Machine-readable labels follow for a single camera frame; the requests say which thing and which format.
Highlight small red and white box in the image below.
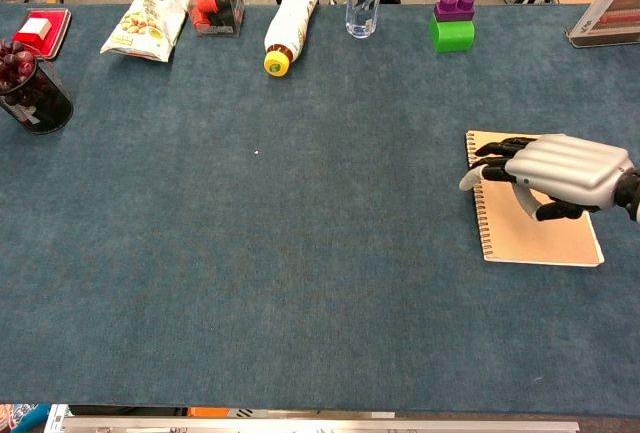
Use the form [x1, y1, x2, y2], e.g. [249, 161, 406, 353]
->
[13, 16, 54, 47]

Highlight green building block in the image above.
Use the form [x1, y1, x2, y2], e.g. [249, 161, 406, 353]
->
[429, 15, 476, 54]

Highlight black cup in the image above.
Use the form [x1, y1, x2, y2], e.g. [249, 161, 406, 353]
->
[0, 58, 75, 135]

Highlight white snack bag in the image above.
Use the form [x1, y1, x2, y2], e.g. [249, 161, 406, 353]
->
[99, 0, 187, 63]

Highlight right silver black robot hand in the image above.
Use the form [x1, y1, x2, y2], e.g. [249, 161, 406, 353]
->
[458, 133, 632, 223]

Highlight dark red grapes bunch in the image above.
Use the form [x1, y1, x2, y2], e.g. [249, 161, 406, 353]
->
[0, 39, 37, 93]

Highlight white bottle with yellow cap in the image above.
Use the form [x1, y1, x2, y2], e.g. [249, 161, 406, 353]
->
[263, 0, 321, 78]

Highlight blue felt table cloth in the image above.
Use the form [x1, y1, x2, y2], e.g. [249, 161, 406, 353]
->
[0, 1, 640, 418]

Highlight red flat tray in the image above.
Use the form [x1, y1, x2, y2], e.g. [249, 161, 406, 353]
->
[12, 7, 73, 62]

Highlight purple building block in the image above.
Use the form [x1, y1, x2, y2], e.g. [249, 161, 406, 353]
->
[432, 0, 477, 23]

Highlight spiral notebook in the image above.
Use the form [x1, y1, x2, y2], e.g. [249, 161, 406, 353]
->
[464, 129, 606, 269]

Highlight blue printed package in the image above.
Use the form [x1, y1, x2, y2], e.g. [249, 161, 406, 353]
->
[0, 403, 51, 433]

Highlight aluminium profile rail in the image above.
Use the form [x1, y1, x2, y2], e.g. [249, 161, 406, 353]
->
[59, 416, 581, 433]

